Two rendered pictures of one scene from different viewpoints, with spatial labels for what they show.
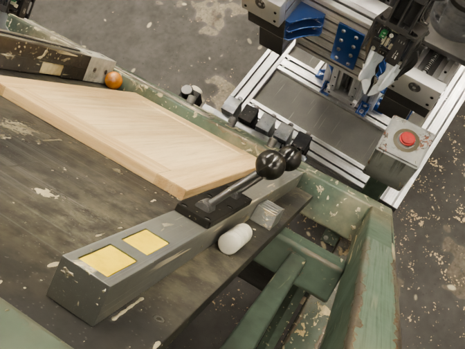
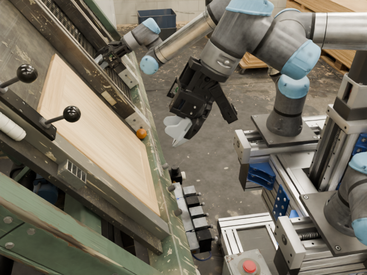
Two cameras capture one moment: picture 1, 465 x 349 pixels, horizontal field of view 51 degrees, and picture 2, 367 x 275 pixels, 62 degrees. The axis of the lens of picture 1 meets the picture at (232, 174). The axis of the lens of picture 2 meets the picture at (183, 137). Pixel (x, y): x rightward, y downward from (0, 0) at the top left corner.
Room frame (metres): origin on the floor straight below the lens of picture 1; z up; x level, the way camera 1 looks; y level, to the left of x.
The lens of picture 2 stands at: (0.02, -0.64, 1.80)
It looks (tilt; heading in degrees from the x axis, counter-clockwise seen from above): 37 degrees down; 41
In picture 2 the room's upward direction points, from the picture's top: straight up
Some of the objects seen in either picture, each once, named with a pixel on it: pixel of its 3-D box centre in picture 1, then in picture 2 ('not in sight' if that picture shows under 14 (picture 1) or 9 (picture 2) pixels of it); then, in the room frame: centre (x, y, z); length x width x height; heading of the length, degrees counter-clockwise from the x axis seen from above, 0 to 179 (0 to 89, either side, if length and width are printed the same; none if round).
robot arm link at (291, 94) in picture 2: not in sight; (291, 91); (1.14, -0.24, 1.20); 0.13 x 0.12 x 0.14; 31
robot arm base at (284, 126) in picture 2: not in sight; (285, 117); (1.13, -0.25, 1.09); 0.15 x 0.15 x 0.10
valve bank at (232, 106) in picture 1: (248, 127); (190, 211); (0.73, -0.06, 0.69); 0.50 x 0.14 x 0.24; 54
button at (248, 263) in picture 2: (406, 139); (249, 267); (0.53, -0.46, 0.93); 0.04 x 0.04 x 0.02
